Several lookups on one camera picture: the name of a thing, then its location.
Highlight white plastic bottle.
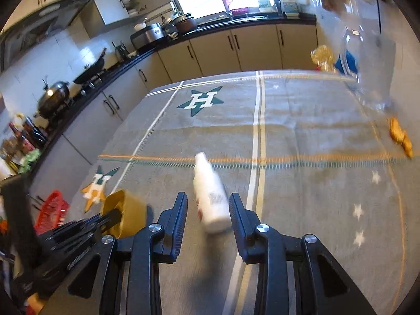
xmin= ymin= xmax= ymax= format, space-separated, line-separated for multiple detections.
xmin=193 ymin=152 xmax=231 ymax=234

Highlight brown cooking pot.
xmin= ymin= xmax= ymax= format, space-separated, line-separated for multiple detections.
xmin=163 ymin=11 xmax=198 ymax=36

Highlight black wok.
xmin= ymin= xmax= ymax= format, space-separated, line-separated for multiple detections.
xmin=72 ymin=48 xmax=108 ymax=85

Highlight open dish shelf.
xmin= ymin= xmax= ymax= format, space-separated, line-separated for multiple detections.
xmin=93 ymin=0 xmax=148 ymax=25

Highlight silver electric cooker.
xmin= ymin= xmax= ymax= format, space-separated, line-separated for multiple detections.
xmin=130 ymin=22 xmax=167 ymax=51

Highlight olive plastic container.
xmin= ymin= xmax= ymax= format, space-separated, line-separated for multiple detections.
xmin=99 ymin=189 xmax=148 ymax=239

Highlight black kitchen countertop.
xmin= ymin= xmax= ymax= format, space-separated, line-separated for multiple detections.
xmin=33 ymin=13 xmax=319 ymax=138

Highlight red label sauce bottle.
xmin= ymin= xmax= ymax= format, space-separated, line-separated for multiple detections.
xmin=8 ymin=121 xmax=30 ymax=151

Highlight yellow plastic bag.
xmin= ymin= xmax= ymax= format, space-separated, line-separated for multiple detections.
xmin=310 ymin=45 xmax=337 ymax=73

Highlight red plastic basket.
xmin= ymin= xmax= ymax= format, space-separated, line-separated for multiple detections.
xmin=34 ymin=190 xmax=70 ymax=236

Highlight blue plastic bag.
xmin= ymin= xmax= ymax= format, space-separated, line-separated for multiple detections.
xmin=334 ymin=51 xmax=359 ymax=75

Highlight green cloth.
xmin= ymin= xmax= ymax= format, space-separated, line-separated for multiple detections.
xmin=19 ymin=149 xmax=43 ymax=174

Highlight orange peel pieces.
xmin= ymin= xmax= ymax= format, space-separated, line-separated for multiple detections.
xmin=388 ymin=117 xmax=414 ymax=159

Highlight beige lower kitchen cabinets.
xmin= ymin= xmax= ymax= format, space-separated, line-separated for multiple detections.
xmin=29 ymin=23 xmax=319 ymax=187

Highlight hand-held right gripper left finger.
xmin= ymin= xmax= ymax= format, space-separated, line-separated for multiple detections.
xmin=67 ymin=192 xmax=188 ymax=315

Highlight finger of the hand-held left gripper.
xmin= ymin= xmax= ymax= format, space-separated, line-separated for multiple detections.
xmin=77 ymin=209 xmax=123 ymax=237

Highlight glass range hood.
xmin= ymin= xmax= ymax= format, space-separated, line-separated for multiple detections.
xmin=0 ymin=0 xmax=93 ymax=73

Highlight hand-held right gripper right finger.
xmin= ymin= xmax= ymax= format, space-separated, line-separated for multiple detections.
xmin=229 ymin=193 xmax=378 ymax=315

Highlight grey star-print tablecloth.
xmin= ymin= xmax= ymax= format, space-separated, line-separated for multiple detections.
xmin=43 ymin=69 xmax=420 ymax=315

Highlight glass pitcher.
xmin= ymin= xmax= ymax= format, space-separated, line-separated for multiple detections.
xmin=337 ymin=26 xmax=398 ymax=113

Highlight dark sauce bottle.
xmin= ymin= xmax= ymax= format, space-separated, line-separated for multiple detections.
xmin=23 ymin=116 xmax=46 ymax=150

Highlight dark kettle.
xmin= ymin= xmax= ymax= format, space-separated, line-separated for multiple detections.
xmin=114 ymin=40 xmax=131 ymax=60

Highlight lidded steel wok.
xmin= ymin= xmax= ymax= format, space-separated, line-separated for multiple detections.
xmin=34 ymin=78 xmax=72 ymax=121

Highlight black power cable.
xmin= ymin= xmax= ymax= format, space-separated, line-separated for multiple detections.
xmin=367 ymin=0 xmax=384 ymax=36

